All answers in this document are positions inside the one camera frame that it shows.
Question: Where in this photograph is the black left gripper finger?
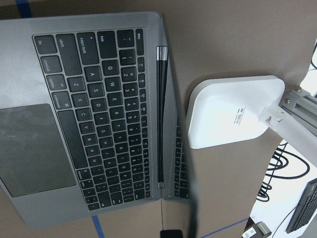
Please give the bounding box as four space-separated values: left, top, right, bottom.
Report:
160 230 183 238

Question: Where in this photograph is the grey laptop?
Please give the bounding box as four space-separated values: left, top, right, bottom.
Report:
0 11 192 228

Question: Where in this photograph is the black keyboard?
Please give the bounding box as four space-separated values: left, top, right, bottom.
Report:
286 179 317 234

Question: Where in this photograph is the aluminium frame post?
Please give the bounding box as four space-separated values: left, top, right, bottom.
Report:
283 89 317 136

